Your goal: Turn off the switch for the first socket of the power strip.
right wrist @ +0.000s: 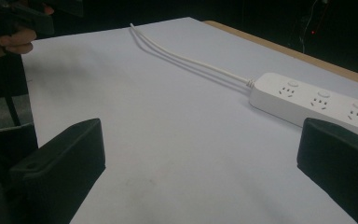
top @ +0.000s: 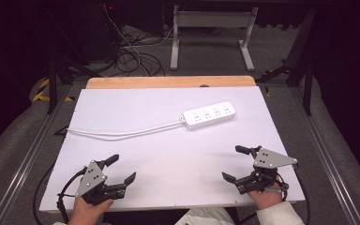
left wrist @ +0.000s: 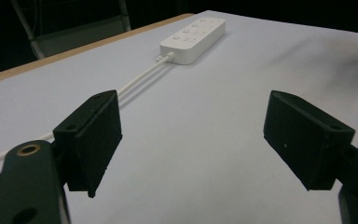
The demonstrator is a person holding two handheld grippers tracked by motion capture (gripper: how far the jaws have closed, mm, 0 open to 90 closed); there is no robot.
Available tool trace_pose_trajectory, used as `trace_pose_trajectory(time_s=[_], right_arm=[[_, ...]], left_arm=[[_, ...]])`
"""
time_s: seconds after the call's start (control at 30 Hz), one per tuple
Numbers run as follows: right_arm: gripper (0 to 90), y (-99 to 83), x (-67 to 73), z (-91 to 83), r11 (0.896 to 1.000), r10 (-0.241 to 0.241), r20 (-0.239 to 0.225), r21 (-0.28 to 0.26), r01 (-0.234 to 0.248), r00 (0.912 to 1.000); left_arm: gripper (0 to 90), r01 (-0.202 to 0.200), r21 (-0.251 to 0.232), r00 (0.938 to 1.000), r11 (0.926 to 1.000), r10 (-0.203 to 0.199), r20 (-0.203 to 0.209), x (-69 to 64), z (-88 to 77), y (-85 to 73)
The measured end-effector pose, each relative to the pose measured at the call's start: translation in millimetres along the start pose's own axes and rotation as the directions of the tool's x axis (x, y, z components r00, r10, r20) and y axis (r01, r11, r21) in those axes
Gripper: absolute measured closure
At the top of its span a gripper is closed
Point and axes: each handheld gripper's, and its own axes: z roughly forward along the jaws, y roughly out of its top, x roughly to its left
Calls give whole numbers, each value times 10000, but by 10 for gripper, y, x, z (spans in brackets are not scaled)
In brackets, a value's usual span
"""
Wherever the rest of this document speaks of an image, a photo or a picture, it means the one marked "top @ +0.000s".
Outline thin white floor cable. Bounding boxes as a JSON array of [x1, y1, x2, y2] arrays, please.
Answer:
[[101, 3, 153, 77]]

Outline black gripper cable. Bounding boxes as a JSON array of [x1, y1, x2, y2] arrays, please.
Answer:
[[32, 160, 89, 225], [293, 172, 312, 225]]

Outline white power strip cable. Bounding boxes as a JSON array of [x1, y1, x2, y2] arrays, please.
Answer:
[[66, 120, 187, 142]]

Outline person's white trousers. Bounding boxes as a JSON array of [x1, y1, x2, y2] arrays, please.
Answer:
[[174, 206, 236, 225]]

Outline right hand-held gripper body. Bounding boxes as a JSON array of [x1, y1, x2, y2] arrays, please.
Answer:
[[234, 146, 299, 195]]

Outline wooden table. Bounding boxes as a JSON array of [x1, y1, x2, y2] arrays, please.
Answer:
[[85, 75, 257, 90]]

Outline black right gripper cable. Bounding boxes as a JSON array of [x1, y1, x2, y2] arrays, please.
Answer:
[[293, 172, 312, 225]]

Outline person's left hand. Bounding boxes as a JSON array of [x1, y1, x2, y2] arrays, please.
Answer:
[[67, 196, 114, 225]]

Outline white board sheet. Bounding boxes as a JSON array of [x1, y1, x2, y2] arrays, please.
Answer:
[[38, 85, 307, 214]]

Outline person's right hand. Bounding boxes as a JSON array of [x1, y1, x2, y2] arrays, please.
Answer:
[[247, 188, 286, 210]]

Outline white power strip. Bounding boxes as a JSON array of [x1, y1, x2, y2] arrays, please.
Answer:
[[182, 100, 236, 130]]

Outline white metal desk frame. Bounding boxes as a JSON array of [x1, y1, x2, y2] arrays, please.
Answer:
[[169, 4, 260, 72]]

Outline aluminium floor rail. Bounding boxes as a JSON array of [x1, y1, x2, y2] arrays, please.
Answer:
[[0, 83, 76, 225], [289, 85, 360, 225]]

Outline tangle of black floor cables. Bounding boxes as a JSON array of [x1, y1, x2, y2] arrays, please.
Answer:
[[113, 46, 167, 78]]

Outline black metal stand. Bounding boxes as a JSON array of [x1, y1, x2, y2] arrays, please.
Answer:
[[45, 55, 103, 115], [256, 8, 316, 116]]

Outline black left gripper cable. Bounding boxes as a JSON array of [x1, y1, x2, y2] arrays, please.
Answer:
[[32, 160, 89, 225]]

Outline yellow black hazard tape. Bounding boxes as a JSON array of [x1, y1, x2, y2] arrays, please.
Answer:
[[32, 78, 75, 103]]

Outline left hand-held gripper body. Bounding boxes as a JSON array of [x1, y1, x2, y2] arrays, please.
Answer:
[[74, 159, 128, 206]]

